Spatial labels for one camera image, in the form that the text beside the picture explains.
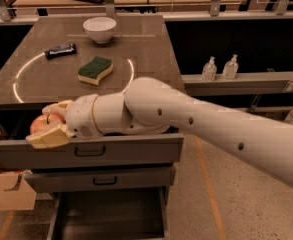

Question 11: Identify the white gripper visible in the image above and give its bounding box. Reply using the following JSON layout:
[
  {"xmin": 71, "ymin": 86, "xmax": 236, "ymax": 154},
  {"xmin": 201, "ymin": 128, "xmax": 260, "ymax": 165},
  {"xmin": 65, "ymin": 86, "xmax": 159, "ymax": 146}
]
[{"xmin": 26, "ymin": 94, "xmax": 101, "ymax": 149}]

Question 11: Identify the red apple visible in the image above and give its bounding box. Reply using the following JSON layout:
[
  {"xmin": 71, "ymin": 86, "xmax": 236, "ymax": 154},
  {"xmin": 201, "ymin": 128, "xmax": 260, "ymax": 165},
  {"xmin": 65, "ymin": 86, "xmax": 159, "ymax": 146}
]
[{"xmin": 30, "ymin": 113, "xmax": 65, "ymax": 134}]

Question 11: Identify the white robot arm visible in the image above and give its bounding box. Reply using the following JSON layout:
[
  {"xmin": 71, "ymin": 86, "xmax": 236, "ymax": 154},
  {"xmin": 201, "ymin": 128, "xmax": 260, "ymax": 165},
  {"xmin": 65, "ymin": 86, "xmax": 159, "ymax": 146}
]
[{"xmin": 26, "ymin": 77, "xmax": 293, "ymax": 186}]

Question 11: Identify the grey top drawer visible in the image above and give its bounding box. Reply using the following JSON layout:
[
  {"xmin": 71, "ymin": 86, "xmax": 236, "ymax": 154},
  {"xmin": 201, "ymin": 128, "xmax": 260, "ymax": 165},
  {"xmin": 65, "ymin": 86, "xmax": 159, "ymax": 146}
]
[{"xmin": 0, "ymin": 104, "xmax": 184, "ymax": 169}]

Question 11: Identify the grey drawer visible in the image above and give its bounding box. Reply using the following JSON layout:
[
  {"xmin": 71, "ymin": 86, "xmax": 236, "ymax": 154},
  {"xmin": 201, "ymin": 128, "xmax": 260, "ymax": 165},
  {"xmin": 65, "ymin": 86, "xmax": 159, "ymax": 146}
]
[
  {"xmin": 25, "ymin": 166, "xmax": 176, "ymax": 193},
  {"xmin": 0, "ymin": 104, "xmax": 184, "ymax": 169},
  {"xmin": 47, "ymin": 188, "xmax": 169, "ymax": 240}
]

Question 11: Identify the grey drawer cabinet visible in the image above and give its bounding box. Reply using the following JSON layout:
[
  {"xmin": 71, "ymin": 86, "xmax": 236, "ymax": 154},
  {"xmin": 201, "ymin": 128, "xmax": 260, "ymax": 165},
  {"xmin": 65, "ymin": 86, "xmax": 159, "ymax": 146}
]
[{"xmin": 0, "ymin": 15, "xmax": 183, "ymax": 240}]

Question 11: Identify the grey bottom drawer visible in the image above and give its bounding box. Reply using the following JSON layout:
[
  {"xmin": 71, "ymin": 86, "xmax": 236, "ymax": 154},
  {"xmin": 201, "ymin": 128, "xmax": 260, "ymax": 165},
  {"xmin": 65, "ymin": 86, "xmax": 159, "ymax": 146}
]
[{"xmin": 47, "ymin": 188, "xmax": 169, "ymax": 240}]

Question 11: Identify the grey middle drawer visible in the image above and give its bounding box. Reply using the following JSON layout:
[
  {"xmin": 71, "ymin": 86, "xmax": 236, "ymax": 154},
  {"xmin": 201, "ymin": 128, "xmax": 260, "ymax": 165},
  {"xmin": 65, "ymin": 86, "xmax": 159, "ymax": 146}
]
[{"xmin": 25, "ymin": 166, "xmax": 176, "ymax": 193}]

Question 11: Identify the green and yellow sponge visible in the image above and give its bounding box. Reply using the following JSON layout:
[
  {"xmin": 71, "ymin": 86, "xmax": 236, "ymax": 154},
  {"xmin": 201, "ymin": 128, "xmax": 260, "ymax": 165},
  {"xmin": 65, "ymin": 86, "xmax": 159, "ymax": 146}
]
[{"xmin": 78, "ymin": 56, "xmax": 113, "ymax": 86}]

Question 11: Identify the dark snack bar wrapper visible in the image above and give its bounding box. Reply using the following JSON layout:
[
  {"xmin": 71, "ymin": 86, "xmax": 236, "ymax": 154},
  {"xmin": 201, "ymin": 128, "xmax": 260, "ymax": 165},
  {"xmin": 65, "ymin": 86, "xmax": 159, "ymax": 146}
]
[{"xmin": 44, "ymin": 43, "xmax": 77, "ymax": 60}]

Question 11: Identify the cardboard box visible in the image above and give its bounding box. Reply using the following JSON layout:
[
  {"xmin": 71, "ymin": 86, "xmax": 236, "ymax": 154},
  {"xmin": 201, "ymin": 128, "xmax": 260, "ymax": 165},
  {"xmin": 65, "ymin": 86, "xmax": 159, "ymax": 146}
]
[{"xmin": 0, "ymin": 129, "xmax": 37, "ymax": 212}]

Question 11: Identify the white ceramic bowl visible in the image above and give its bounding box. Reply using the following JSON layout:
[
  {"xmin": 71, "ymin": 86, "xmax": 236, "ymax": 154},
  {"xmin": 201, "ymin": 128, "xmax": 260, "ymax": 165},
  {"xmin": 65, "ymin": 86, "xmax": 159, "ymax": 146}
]
[{"xmin": 83, "ymin": 17, "xmax": 117, "ymax": 44}]

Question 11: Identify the clear sanitizer bottle left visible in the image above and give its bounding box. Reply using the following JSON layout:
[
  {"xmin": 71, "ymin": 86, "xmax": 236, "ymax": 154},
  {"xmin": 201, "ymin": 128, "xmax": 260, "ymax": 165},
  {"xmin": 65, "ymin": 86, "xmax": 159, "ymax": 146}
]
[{"xmin": 202, "ymin": 56, "xmax": 217, "ymax": 81}]

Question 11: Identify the clear sanitizer bottle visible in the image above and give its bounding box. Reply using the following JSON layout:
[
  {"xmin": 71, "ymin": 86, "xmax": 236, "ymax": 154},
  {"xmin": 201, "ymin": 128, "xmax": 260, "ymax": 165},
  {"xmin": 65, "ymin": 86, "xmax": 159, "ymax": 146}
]
[
  {"xmin": 202, "ymin": 56, "xmax": 217, "ymax": 81},
  {"xmin": 223, "ymin": 54, "xmax": 239, "ymax": 79}
]

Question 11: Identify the clear sanitizer bottle right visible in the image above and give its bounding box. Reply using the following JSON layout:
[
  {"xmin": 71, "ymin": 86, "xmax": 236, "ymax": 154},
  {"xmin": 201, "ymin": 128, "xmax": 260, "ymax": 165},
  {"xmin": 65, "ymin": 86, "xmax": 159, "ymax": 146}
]
[{"xmin": 223, "ymin": 54, "xmax": 239, "ymax": 79}]

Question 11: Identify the grey metal rail shelf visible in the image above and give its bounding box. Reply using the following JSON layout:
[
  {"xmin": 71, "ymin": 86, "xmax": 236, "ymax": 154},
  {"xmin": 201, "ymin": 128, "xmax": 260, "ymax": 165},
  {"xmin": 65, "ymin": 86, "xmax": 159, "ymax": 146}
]
[{"xmin": 182, "ymin": 71, "xmax": 293, "ymax": 96}]

